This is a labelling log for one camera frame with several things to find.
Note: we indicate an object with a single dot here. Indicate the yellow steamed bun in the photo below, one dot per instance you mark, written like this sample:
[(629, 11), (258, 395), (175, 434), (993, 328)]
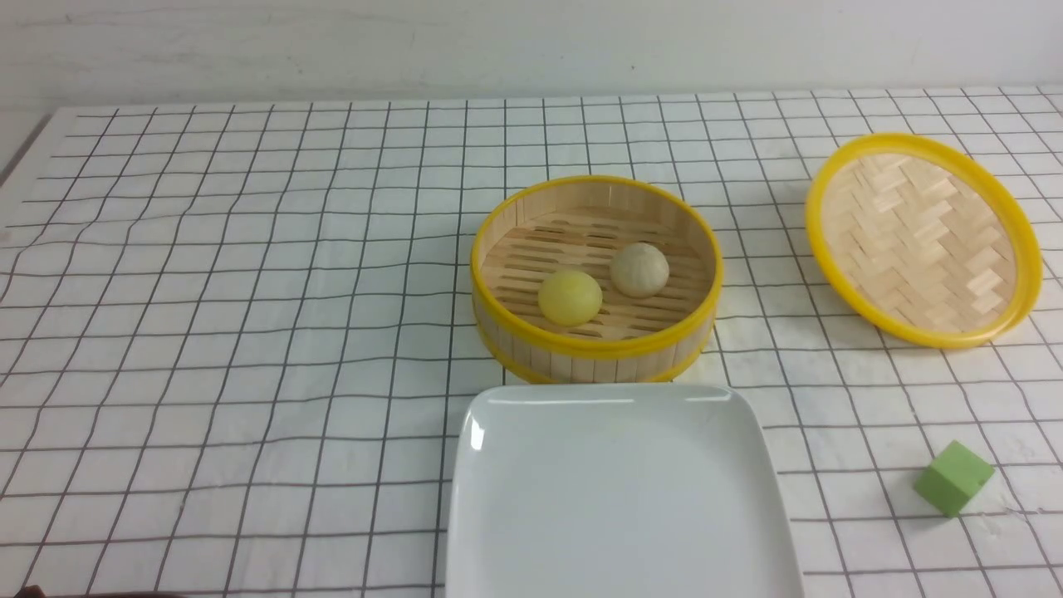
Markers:
[(569, 298)]

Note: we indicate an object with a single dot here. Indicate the beige steamed bun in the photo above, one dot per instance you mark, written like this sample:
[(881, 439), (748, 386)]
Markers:
[(639, 270)]

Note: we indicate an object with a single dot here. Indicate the white square ceramic plate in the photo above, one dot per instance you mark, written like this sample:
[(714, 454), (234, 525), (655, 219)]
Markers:
[(616, 490)]

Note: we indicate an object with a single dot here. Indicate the yellow-rimmed bamboo steamer basket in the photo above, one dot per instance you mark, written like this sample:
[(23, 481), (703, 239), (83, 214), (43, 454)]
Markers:
[(580, 224)]

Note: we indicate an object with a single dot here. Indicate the white grid-pattern tablecloth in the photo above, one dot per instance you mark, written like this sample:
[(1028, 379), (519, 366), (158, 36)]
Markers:
[(238, 340)]

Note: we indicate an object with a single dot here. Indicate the yellow-rimmed woven steamer lid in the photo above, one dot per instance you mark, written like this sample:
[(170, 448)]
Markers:
[(922, 241)]

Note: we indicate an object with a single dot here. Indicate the green cube block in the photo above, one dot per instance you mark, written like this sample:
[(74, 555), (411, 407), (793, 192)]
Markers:
[(953, 479)]

